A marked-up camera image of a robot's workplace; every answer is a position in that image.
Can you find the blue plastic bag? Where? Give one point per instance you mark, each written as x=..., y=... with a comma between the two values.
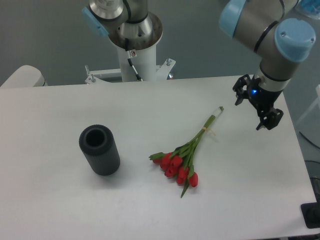
x=309, y=8

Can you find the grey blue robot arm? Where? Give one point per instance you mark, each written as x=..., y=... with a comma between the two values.
x=260, y=25

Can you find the black clamp at table edge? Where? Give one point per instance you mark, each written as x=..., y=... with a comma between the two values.
x=311, y=214

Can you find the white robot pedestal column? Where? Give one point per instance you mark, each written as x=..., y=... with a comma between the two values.
x=136, y=46

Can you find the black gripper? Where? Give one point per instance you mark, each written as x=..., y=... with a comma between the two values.
x=263, y=100

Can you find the red tulip bouquet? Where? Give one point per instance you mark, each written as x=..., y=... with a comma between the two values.
x=179, y=163

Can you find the white chair back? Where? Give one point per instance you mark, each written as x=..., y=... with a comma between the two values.
x=25, y=76

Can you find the white furniture at right edge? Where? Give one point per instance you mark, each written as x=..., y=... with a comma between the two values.
x=310, y=118

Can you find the dark grey ribbed vase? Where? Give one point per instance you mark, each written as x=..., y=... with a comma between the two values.
x=98, y=145

